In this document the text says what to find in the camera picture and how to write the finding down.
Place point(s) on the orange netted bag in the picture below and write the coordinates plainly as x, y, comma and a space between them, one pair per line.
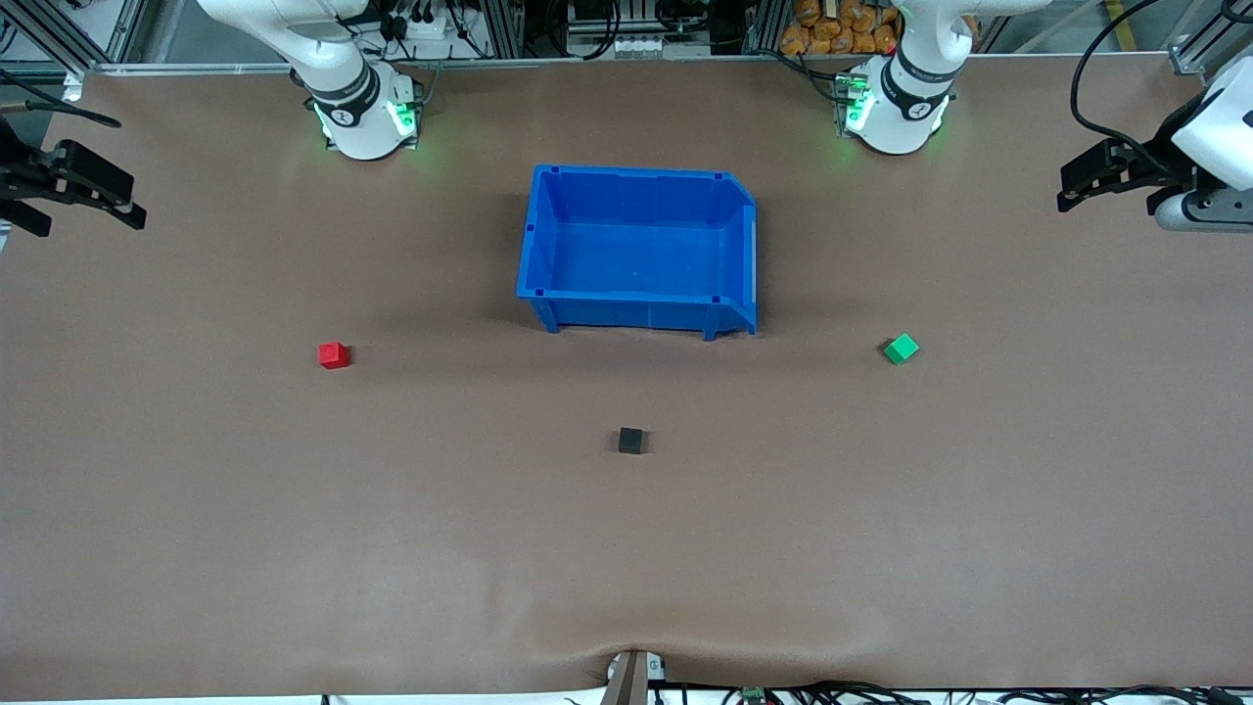
840, 27

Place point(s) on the aluminium table edge rail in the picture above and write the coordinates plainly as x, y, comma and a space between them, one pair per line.
607, 62

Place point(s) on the green cube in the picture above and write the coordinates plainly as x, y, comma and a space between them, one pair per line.
902, 349

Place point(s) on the black cube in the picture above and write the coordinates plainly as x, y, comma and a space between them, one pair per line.
631, 441

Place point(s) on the metal camera mount clamp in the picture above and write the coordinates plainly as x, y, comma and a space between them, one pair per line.
631, 678

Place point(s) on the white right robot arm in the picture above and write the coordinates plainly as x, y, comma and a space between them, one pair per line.
360, 127

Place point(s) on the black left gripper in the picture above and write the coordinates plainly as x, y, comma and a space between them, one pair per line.
1158, 167

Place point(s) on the red cube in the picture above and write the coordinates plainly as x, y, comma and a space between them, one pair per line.
334, 355

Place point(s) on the blue plastic storage bin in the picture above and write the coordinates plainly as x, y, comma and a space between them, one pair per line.
636, 255

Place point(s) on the white power strip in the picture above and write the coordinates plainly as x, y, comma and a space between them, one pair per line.
421, 24

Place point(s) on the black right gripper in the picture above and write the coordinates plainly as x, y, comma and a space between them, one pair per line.
12, 168

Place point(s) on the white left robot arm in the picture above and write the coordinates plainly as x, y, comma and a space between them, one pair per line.
905, 110

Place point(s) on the brown table mat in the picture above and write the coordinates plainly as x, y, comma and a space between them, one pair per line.
294, 539

